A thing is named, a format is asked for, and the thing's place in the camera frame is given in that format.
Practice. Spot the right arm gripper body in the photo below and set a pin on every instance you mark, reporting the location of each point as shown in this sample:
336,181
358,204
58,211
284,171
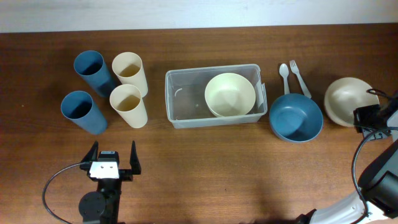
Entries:
367,118

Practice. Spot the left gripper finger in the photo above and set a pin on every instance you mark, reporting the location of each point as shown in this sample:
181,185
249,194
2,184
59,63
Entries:
134,161
90,157

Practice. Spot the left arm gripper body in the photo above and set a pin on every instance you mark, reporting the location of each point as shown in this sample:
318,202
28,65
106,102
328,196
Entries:
124,175

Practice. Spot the cream bowl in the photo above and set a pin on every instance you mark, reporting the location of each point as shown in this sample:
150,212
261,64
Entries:
345,95
229,94

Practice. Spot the blue bowl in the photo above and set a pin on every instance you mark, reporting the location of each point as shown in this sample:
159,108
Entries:
295,118

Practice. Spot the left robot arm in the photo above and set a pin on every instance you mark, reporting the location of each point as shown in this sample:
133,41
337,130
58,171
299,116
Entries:
102,205

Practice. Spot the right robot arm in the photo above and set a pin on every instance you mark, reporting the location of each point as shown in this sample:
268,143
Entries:
375,195

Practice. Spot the clear plastic container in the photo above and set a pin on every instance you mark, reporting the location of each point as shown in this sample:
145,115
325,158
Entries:
185,96

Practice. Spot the blue cup front left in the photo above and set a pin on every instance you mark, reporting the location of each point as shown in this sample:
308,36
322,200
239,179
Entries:
80,108

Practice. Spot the blue cup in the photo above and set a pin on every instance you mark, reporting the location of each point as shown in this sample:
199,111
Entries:
91,67
80,108

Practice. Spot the cream cup front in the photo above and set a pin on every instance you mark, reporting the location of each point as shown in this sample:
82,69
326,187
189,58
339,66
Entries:
127,101

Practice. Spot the cream cup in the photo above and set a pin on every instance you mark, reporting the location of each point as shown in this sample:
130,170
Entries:
129,69
127,101

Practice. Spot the white plastic fork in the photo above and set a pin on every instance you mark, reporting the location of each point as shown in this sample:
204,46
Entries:
294,68

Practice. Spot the blue cup back left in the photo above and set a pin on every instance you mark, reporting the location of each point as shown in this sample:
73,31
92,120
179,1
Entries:
91,67

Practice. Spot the cream cup back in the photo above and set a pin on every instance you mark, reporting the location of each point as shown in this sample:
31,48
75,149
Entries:
129,69

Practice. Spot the white plastic spoon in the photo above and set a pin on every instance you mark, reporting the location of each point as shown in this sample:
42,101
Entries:
284,73

